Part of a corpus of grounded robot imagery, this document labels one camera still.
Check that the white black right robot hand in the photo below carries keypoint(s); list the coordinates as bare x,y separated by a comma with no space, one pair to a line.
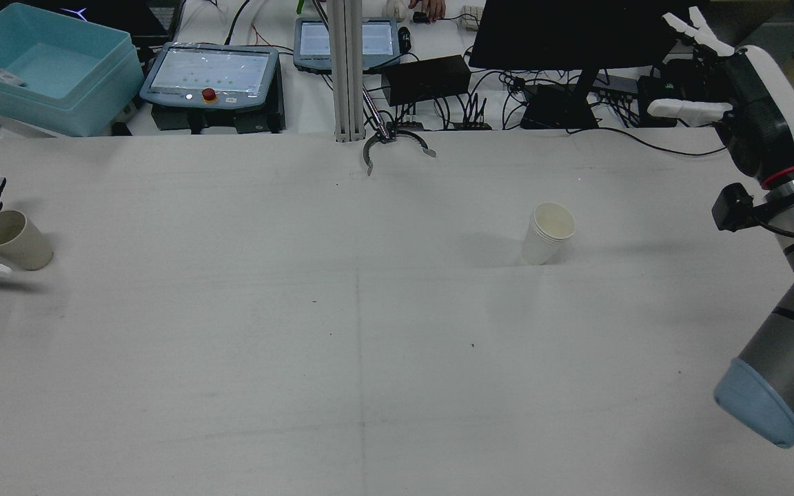
762,110

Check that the bare person hand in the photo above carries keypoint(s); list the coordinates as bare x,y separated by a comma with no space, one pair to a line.
430,8

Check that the beige paper cup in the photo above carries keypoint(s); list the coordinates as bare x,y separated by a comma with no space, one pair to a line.
21,244

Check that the black computer mouse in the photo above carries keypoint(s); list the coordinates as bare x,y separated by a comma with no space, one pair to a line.
404,40

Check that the white power strip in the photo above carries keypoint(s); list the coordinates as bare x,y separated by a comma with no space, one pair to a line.
471,18

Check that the grey teach pendant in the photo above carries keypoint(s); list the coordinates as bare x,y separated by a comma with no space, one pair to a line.
378,41

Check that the black rectangular box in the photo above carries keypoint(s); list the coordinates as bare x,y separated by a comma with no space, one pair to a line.
428,79

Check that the black electronics box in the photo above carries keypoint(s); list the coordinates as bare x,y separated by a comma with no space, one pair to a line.
673,79

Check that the aluminium profile column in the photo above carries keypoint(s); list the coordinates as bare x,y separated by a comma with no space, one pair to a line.
347,69

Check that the curved metal clamp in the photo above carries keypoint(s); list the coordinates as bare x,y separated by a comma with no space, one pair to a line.
387,135

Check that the black monitor with stand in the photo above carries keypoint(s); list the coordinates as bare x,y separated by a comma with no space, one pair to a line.
576,34

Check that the light blue plastic bin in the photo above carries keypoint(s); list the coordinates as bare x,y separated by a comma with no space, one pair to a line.
59,89

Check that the black pendant stand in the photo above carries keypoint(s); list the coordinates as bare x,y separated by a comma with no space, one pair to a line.
259,120

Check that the teach pendant with red button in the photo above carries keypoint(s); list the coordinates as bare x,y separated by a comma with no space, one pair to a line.
211,72

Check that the white paper cup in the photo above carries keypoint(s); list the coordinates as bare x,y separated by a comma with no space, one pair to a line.
545,238

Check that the black laptop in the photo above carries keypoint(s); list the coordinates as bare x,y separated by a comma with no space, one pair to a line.
135,21

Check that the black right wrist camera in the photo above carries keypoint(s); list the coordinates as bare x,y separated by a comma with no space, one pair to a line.
731,207

